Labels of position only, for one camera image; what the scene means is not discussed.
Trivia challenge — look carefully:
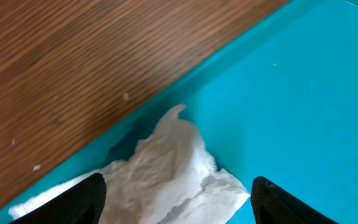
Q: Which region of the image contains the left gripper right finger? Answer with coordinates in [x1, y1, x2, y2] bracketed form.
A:
[250, 176, 337, 224]

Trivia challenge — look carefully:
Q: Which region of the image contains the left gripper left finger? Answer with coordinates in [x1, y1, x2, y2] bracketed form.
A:
[11, 173, 106, 224]

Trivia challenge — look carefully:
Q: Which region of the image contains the white paper napkin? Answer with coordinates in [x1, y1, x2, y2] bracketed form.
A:
[9, 105, 250, 223]

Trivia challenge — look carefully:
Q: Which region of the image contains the teal serving tray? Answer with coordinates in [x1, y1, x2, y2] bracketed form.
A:
[0, 1, 358, 223]

